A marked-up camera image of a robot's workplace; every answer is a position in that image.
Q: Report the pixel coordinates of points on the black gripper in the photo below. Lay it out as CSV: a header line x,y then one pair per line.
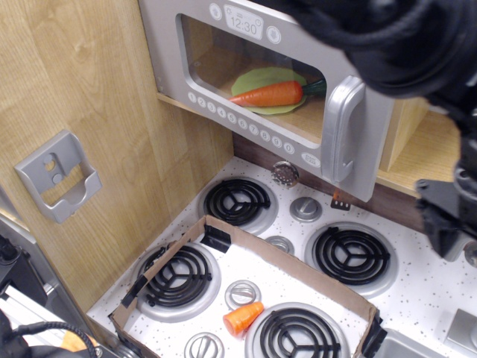
x,y
448,209

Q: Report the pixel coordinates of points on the grey toy microwave door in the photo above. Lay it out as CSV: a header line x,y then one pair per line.
x,y
199,48

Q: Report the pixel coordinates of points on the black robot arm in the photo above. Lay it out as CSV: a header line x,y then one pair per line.
x,y
406,49

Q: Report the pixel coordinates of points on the grey toy faucet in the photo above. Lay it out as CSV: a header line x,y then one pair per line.
x,y
463,245

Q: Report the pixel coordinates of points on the back right black burner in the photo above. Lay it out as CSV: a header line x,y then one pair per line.
x,y
354,254

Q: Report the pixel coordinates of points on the black burner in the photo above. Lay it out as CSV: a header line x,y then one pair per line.
x,y
242,202
183,288
354,254
295,329

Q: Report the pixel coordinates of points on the hanging orange toy spatula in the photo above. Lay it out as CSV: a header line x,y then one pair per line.
x,y
340,201

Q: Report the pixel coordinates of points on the grey toy sink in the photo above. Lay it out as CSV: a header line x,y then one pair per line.
x,y
454,336

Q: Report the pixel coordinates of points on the grey back stove knob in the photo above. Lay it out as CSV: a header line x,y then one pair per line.
x,y
306,209

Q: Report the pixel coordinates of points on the grey stove knob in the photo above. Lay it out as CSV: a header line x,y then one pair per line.
x,y
306,209
281,243
242,293
204,345

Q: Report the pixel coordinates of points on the grey middle stove knob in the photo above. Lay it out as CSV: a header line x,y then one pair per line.
x,y
281,243

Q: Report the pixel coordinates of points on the hanging silver strainer spoon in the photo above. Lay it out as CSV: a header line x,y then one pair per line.
x,y
285,174

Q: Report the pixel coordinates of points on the front right black burner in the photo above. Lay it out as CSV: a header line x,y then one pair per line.
x,y
295,329

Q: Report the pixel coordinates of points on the back left black burner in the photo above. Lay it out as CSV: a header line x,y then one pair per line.
x,y
242,202

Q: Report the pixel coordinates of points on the whole orange toy carrot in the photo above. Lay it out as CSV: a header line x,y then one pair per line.
x,y
279,94

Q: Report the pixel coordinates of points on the grey centre front stove knob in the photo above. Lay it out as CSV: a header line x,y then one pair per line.
x,y
242,293

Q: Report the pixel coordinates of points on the orange toy carrot piece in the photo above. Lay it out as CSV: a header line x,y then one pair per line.
x,y
240,319

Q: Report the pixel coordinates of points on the green toy plate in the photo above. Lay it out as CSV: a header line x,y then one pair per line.
x,y
262,77

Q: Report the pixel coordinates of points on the front left black burner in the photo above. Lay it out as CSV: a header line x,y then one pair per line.
x,y
183,288

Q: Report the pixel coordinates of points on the black equipment at left edge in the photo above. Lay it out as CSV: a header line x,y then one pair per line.
x,y
18,272

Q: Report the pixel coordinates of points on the brown cardboard frame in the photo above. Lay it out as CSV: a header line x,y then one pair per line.
x,y
282,278

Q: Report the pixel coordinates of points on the grey wall phone holder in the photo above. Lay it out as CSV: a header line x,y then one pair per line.
x,y
50,165

